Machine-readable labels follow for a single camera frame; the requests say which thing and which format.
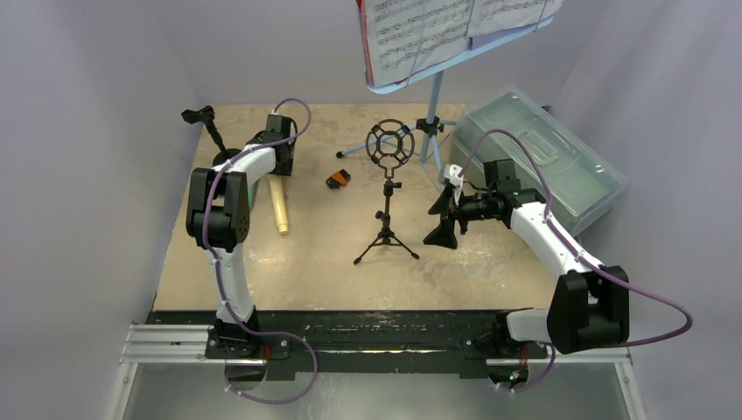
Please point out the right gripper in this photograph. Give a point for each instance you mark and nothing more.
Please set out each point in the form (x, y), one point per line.
(455, 209)

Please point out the black tripod mic stand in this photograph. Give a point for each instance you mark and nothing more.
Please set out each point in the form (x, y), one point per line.
(389, 145)

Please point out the beige condenser microphone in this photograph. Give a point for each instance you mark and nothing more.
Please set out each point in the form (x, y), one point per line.
(276, 190)

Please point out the teal toy microphone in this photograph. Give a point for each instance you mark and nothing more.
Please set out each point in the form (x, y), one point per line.
(252, 195)

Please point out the black round-base mic stand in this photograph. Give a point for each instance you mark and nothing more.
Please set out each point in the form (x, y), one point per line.
(206, 116)

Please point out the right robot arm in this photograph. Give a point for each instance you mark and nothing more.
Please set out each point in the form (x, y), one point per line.
(586, 311)

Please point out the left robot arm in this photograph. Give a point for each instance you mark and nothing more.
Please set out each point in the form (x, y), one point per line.
(218, 219)

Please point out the blue music stand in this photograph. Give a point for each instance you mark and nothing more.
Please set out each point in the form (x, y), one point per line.
(428, 152)

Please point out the orange black hex key set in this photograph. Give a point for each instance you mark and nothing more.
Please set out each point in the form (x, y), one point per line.
(338, 179)

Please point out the translucent green storage box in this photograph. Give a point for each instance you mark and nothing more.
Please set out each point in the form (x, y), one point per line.
(512, 125)

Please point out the sheet music pages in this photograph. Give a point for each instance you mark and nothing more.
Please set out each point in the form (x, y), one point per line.
(406, 41)

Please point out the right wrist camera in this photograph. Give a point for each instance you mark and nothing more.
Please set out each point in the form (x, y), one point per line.
(453, 176)

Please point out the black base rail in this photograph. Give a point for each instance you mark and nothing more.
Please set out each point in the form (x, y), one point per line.
(469, 343)

